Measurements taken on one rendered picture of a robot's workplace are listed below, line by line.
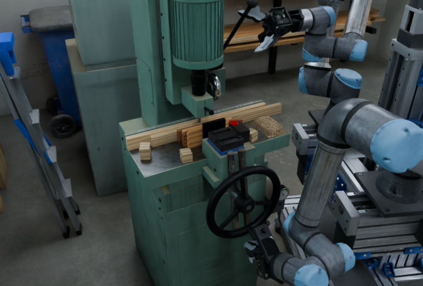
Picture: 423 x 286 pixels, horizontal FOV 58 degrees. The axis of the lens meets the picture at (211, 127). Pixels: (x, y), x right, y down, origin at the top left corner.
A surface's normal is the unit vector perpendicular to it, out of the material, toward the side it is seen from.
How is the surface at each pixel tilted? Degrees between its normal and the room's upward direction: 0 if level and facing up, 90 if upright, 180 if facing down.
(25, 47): 90
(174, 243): 90
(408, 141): 86
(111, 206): 0
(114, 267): 0
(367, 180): 0
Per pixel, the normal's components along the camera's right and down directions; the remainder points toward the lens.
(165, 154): 0.00, -0.86
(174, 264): 0.47, 0.45
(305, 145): 0.12, 0.51
